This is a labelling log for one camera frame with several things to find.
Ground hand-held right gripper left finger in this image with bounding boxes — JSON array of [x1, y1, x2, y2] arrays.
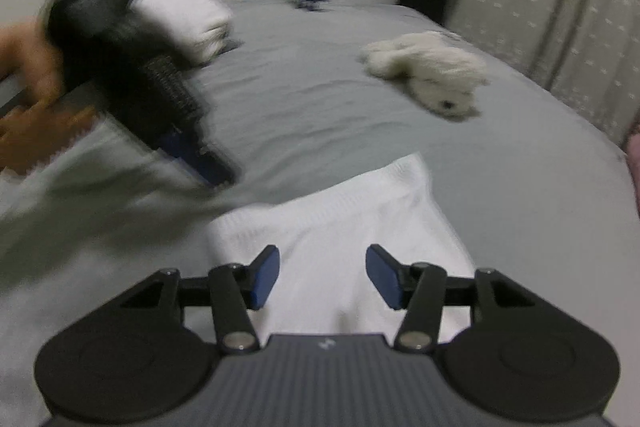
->
[[119, 245, 281, 355]]

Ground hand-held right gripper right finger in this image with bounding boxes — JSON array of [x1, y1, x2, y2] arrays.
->
[[365, 245, 537, 355]]

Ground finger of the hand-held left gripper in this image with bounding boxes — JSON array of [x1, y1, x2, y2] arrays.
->
[[159, 121, 237, 189]]

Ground white clothes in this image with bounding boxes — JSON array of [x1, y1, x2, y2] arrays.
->
[[131, 0, 235, 64]]

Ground white knit garment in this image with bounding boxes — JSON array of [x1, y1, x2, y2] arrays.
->
[[206, 152, 478, 343]]

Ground person's left hand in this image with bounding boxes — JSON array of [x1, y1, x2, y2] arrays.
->
[[0, 18, 97, 180]]

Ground white plush dog toy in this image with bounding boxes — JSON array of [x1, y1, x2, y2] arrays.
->
[[359, 31, 491, 122]]

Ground grey star-print curtain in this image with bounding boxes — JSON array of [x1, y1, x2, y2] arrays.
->
[[450, 0, 640, 148]]

